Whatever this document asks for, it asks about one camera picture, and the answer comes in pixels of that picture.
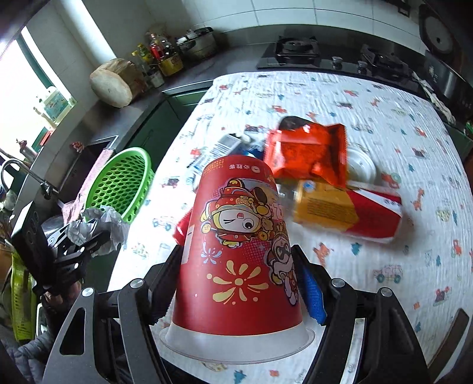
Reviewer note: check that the blue soda can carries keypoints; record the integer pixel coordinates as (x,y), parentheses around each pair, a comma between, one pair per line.
(252,148)

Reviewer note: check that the cartoon printed white tablecloth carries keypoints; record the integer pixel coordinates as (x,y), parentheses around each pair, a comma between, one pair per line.
(329,235)

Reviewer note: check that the green base cabinet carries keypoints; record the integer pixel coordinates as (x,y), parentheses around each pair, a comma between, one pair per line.
(159,130)

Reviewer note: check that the white plastic cup lid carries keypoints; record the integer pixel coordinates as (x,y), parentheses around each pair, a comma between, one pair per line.
(360,166)

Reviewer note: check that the dark cooking oil bottle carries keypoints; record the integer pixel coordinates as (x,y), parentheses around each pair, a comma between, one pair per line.
(166,55)

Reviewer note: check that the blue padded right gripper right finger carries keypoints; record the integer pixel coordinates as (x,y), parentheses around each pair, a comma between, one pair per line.
(309,286)

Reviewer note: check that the black kitchen sink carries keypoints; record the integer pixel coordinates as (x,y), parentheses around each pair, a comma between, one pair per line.
(81,166)

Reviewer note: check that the red cola can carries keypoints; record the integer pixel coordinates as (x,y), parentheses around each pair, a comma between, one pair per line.
(182,228)

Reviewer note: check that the person's left hand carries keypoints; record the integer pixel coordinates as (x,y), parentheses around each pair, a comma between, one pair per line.
(67,298)

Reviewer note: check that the white milk carton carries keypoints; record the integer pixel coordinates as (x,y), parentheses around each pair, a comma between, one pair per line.
(226,145)

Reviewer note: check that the round wooden chopping block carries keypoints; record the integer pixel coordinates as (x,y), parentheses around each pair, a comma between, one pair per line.
(117,82)

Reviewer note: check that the red cartoon paper cup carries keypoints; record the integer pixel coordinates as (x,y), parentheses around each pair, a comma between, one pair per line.
(237,299)

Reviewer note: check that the yellow red labelled plastic bottle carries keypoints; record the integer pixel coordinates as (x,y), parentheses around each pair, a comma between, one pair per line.
(369,212)

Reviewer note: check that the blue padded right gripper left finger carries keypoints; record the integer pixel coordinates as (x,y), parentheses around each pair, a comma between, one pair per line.
(164,283)

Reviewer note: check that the steel pressure cooker pot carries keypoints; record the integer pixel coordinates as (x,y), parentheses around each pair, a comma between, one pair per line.
(198,44)

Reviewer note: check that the orange snack bag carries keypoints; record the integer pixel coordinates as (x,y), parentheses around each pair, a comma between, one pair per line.
(300,149)

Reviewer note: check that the steel sink faucet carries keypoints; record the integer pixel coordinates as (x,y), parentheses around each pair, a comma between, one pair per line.
(48,190)

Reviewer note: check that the small white seasoning jar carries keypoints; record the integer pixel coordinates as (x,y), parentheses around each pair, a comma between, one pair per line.
(155,78)

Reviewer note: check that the silver foil wrapper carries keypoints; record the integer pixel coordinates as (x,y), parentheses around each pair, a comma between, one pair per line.
(94,221)

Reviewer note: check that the pink dish towel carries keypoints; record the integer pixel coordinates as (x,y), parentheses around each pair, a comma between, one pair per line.
(72,209)

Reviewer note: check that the green perforated plastic basket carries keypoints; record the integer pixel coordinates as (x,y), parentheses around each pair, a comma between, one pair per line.
(123,183)

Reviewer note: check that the black gas stove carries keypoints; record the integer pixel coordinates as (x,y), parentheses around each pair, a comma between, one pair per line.
(364,62)

